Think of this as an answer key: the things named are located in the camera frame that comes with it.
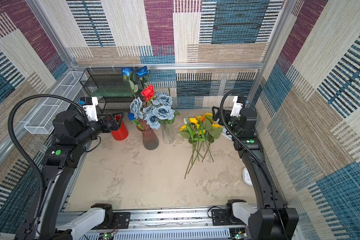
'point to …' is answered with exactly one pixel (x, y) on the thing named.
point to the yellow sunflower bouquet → (209, 129)
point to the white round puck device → (246, 177)
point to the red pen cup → (122, 132)
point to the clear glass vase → (168, 133)
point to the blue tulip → (131, 117)
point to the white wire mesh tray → (42, 121)
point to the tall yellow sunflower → (197, 135)
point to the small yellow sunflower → (194, 121)
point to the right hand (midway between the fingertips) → (221, 111)
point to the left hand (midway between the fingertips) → (116, 113)
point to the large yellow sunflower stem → (190, 159)
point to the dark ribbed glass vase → (150, 140)
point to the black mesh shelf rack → (115, 91)
